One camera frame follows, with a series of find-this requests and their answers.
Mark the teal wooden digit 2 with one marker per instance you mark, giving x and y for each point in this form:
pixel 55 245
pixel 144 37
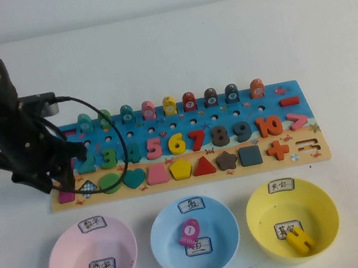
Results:
pixel 88 167

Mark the brown star block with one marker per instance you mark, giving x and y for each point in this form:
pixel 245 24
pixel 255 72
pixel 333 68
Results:
pixel 226 161

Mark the grey fish piece number 9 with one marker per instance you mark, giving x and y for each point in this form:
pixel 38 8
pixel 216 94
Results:
pixel 232 94

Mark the grey wooden digit 9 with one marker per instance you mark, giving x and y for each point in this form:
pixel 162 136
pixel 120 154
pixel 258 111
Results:
pixel 247 129

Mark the teal fish piece number 2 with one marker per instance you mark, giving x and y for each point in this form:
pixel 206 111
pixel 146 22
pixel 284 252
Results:
pixel 85 124

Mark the blue plastic bowl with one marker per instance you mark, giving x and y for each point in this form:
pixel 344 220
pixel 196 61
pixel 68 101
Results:
pixel 217 231

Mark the teal heart block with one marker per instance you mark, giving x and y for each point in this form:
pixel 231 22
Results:
pixel 134 178

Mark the green circle block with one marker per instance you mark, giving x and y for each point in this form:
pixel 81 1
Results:
pixel 109 182

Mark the pink greater-than sign piece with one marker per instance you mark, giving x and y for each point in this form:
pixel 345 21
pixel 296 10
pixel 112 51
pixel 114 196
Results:
pixel 301 120

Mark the green wooden digit 3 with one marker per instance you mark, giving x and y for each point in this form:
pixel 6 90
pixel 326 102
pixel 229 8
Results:
pixel 109 158

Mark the orange fish piece number 10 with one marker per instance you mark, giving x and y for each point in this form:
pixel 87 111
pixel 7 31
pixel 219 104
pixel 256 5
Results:
pixel 257 89

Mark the grey square block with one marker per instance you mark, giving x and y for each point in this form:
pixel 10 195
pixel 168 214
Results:
pixel 250 156

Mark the colourful wooden puzzle board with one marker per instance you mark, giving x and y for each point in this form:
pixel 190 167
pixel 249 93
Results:
pixel 198 123

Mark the orange wooden number 10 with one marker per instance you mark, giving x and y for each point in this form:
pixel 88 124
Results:
pixel 263 127

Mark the brown fish piece number 8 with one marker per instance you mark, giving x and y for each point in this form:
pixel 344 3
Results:
pixel 211 97

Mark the teal wooden digit 4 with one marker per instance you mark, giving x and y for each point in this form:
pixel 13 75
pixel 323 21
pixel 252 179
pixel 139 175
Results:
pixel 134 155

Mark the yellow wooden digit 6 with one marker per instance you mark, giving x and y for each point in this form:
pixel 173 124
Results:
pixel 174 148

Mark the red fish piece number 7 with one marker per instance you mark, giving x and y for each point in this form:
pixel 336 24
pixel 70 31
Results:
pixel 189 102

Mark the pink trapezoid block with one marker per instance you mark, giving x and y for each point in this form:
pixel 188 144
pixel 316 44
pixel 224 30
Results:
pixel 157 176

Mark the pink plastic bowl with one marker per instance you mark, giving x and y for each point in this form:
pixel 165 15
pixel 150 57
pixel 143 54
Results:
pixel 93 260

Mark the green fish piece number 3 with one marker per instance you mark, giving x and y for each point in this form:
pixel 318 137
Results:
pixel 105 119

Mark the yellow pentagon block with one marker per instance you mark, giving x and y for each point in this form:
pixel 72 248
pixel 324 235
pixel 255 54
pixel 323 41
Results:
pixel 181 171

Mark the yellow fish piece number 6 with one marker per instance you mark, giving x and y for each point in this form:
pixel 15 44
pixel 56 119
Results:
pixel 169 106

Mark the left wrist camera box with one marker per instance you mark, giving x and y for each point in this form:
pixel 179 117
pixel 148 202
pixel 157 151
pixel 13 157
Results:
pixel 48 108

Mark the orange plus sign piece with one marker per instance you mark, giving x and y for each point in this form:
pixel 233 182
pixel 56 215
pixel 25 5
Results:
pixel 278 150

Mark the magenta fish piece number 1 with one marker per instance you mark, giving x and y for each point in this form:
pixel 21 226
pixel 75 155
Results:
pixel 189 232

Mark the yellow equals sign piece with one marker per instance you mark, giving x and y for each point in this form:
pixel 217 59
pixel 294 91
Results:
pixel 298 239

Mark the red minus sign piece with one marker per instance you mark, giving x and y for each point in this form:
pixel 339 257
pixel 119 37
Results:
pixel 289 101

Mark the magenta wooden digit 1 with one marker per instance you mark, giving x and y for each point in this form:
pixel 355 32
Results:
pixel 73 168

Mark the pink wooden digit 5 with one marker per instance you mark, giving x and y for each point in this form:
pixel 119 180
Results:
pixel 154 149

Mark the brown wooden digit 8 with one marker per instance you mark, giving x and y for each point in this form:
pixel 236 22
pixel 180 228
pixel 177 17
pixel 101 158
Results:
pixel 216 141

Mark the red triangle block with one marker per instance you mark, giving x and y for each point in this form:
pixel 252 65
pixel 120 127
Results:
pixel 204 168

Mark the teal fish piece number 4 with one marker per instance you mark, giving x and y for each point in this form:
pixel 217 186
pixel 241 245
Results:
pixel 126 114

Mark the pink fish piece number 5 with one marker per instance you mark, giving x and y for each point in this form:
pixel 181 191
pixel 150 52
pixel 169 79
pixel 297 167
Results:
pixel 148 110

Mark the magenta rectangle block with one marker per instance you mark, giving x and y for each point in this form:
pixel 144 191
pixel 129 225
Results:
pixel 67 197

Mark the yellow plastic bowl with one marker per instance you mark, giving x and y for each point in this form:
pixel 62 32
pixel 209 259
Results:
pixel 302 202

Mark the red wooden digit 7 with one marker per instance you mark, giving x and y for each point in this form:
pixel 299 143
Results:
pixel 198 135

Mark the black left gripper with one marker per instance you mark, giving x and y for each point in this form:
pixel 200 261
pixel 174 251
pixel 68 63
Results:
pixel 30 156

